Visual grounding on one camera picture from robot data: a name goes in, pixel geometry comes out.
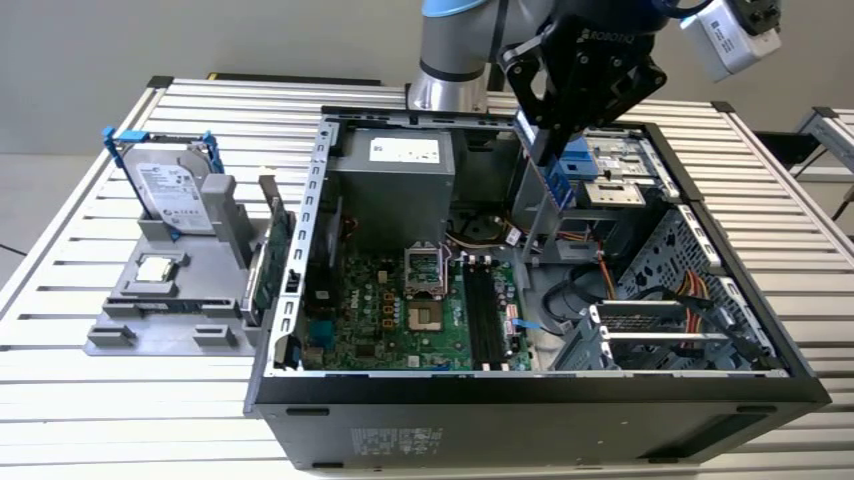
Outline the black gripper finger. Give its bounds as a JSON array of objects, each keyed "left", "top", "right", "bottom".
[
  {"left": 494, "top": 41, "right": 569, "bottom": 170},
  {"left": 565, "top": 54, "right": 669, "bottom": 137}
]

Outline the black RAM slot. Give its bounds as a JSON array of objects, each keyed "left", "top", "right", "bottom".
[
  {"left": 462, "top": 257, "right": 485, "bottom": 372},
  {"left": 480, "top": 257, "right": 502, "bottom": 372},
  {"left": 470, "top": 257, "right": 493, "bottom": 372}
]

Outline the blue plastic drive latch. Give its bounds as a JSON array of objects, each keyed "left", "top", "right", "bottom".
[{"left": 558, "top": 135, "right": 600, "bottom": 181}]

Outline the metal slat side table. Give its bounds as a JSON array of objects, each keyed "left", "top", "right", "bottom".
[{"left": 789, "top": 105, "right": 854, "bottom": 184}]

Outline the grey power supply unit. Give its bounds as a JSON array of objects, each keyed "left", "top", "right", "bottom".
[{"left": 325, "top": 127, "right": 458, "bottom": 251}]

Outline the metal disk bay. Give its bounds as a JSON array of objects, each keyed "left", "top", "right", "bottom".
[{"left": 552, "top": 298, "right": 735, "bottom": 372}]

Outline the CPU socket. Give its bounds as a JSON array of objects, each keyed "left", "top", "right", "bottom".
[{"left": 406, "top": 298, "right": 446, "bottom": 332}]

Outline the green graphics card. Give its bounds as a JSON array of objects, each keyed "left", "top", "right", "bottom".
[{"left": 240, "top": 167, "right": 298, "bottom": 329}]

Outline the green motherboard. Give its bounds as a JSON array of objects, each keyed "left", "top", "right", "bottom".
[{"left": 296, "top": 244, "right": 538, "bottom": 374}]

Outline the hard disk in blue carrier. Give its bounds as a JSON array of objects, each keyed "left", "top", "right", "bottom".
[{"left": 98, "top": 127, "right": 225, "bottom": 241}]

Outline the blue motherboard connector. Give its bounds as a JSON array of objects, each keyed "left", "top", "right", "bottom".
[{"left": 305, "top": 321, "right": 336, "bottom": 348}]

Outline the grey parts rack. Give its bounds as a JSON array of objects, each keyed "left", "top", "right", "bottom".
[{"left": 79, "top": 174, "right": 268, "bottom": 359}]

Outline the silver CPU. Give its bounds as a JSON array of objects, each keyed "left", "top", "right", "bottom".
[{"left": 134, "top": 258, "right": 179, "bottom": 285}]

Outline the black PC case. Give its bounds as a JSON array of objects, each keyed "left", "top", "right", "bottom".
[{"left": 240, "top": 103, "right": 833, "bottom": 471}]

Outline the power supply wire bundle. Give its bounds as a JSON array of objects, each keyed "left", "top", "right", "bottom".
[{"left": 444, "top": 209, "right": 528, "bottom": 251}]

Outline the orange wire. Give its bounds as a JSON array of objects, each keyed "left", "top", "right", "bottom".
[{"left": 594, "top": 249, "right": 619, "bottom": 299}]

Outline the thin wire locking lever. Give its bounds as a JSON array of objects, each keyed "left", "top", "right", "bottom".
[{"left": 438, "top": 251, "right": 462, "bottom": 299}]

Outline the metal socket cover frame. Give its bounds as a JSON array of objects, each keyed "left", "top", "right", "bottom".
[{"left": 402, "top": 243, "right": 448, "bottom": 297}]

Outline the red yellow power wire bundle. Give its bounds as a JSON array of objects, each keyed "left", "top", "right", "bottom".
[{"left": 676, "top": 272, "right": 712, "bottom": 336}]

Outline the thick black cable loop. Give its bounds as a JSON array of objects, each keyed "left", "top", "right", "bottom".
[{"left": 540, "top": 267, "right": 601, "bottom": 334}]

